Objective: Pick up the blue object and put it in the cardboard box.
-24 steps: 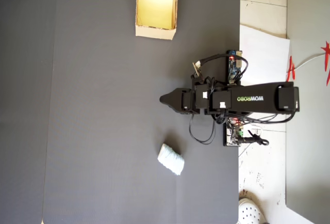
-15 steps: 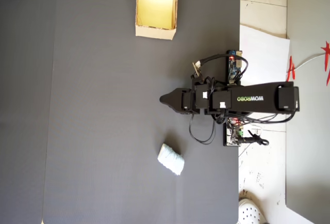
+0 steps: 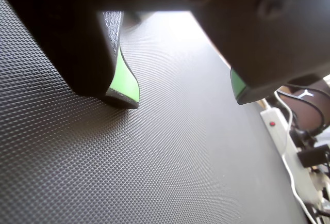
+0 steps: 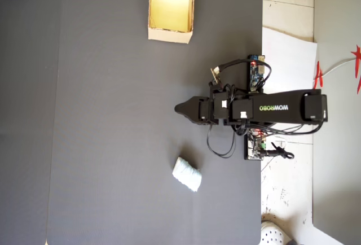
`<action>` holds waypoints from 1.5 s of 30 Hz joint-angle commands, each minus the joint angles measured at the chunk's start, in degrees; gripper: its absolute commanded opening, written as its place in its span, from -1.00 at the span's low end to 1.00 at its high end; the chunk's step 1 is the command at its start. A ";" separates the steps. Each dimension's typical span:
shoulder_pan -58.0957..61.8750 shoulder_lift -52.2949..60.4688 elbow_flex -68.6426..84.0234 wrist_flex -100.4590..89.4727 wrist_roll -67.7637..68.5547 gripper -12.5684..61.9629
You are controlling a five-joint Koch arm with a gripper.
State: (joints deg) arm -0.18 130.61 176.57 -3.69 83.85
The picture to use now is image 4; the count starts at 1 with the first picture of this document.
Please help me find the thick black camera cable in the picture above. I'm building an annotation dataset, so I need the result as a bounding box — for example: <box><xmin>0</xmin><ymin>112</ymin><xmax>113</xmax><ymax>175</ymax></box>
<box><xmin>215</xmin><ymin>58</ymin><xmax>273</xmax><ymax>93</ymax></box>

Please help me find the open cardboard box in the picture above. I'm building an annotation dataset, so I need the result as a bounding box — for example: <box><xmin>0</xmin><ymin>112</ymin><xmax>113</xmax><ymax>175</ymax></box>
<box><xmin>147</xmin><ymin>0</ymin><xmax>196</xmax><ymax>45</ymax></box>

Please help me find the white plastic bottle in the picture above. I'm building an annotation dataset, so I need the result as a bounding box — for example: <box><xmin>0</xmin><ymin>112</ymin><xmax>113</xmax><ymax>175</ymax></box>
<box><xmin>171</xmin><ymin>156</ymin><xmax>204</xmax><ymax>193</ymax></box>

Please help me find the dark grey table mat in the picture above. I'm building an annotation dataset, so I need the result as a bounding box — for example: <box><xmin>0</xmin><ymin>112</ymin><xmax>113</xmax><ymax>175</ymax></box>
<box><xmin>46</xmin><ymin>0</ymin><xmax>264</xmax><ymax>245</ymax></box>
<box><xmin>0</xmin><ymin>0</ymin><xmax>61</xmax><ymax>245</ymax></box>

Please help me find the circuit board green terminal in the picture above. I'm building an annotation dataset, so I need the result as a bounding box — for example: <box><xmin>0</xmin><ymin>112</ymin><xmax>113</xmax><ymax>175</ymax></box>
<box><xmin>244</xmin><ymin>128</ymin><xmax>268</xmax><ymax>161</ymax></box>

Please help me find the white perforated shoe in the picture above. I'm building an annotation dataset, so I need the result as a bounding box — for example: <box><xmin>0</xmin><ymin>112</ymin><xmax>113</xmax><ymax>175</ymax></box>
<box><xmin>261</xmin><ymin>220</ymin><xmax>296</xmax><ymax>245</ymax></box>

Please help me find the red paper decoration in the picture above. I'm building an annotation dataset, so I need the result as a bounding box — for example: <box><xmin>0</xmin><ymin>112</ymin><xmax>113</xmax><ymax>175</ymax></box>
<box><xmin>350</xmin><ymin>45</ymin><xmax>361</xmax><ymax>94</ymax></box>
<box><xmin>313</xmin><ymin>60</ymin><xmax>324</xmax><ymax>89</ymax></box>

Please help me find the white cable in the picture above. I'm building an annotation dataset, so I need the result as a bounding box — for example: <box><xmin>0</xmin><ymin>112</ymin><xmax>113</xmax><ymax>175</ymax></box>
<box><xmin>278</xmin><ymin>56</ymin><xmax>361</xmax><ymax>150</ymax></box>

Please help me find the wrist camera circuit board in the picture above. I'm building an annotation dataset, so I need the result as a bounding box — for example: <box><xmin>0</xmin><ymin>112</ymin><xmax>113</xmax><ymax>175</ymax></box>
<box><xmin>209</xmin><ymin>68</ymin><xmax>221</xmax><ymax>87</ymax></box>

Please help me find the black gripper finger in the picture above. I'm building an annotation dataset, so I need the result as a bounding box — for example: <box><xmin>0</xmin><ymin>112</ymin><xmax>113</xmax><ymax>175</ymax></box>
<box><xmin>183</xmin><ymin>114</ymin><xmax>210</xmax><ymax>126</ymax></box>

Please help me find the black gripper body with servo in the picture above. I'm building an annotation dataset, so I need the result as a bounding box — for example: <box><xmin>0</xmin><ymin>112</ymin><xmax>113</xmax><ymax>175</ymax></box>
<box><xmin>199</xmin><ymin>92</ymin><xmax>214</xmax><ymax>125</ymax></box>

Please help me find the thin black servo cable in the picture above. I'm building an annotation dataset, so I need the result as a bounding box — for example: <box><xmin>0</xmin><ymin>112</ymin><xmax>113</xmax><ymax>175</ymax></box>
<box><xmin>206</xmin><ymin>120</ymin><xmax>236</xmax><ymax>159</ymax></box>
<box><xmin>245</xmin><ymin>121</ymin><xmax>325</xmax><ymax>137</ymax></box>

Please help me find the yellow foam pad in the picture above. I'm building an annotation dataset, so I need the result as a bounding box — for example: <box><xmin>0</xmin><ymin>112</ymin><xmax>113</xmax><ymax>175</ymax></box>
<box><xmin>149</xmin><ymin>0</ymin><xmax>191</xmax><ymax>33</ymax></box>

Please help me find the blue controller board black tray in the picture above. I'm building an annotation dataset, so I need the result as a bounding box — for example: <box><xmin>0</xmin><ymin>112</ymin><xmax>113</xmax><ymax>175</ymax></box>
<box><xmin>247</xmin><ymin>54</ymin><xmax>267</xmax><ymax>93</ymax></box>

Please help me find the black power cable barrel plug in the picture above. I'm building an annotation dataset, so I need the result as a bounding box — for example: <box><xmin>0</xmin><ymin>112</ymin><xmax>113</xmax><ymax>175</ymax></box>
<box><xmin>262</xmin><ymin>141</ymin><xmax>295</xmax><ymax>160</ymax></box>

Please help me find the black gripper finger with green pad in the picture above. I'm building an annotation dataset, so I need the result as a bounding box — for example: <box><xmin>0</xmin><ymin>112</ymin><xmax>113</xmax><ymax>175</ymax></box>
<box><xmin>174</xmin><ymin>95</ymin><xmax>200</xmax><ymax>122</ymax></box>

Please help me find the white paper sheet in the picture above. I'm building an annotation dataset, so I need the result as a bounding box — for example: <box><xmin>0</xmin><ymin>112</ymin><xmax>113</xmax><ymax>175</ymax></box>
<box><xmin>261</xmin><ymin>26</ymin><xmax>319</xmax><ymax>146</ymax></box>

